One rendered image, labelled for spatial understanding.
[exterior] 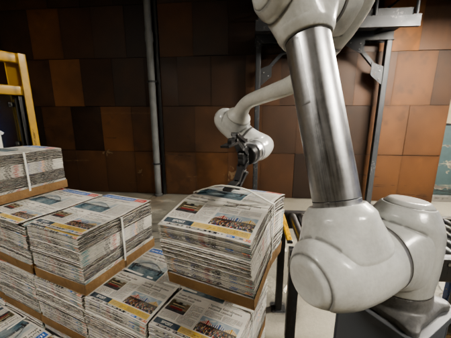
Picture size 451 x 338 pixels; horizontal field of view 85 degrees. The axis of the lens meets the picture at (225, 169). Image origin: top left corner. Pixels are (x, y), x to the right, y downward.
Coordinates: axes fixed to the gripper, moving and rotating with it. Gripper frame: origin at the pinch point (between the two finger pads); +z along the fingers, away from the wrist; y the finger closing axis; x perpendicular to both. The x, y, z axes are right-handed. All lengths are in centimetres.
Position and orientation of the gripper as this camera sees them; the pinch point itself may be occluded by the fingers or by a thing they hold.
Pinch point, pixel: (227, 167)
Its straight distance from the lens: 78.7
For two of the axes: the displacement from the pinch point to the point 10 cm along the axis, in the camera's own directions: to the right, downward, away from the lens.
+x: -9.0, -0.8, 4.3
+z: -4.4, 2.7, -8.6
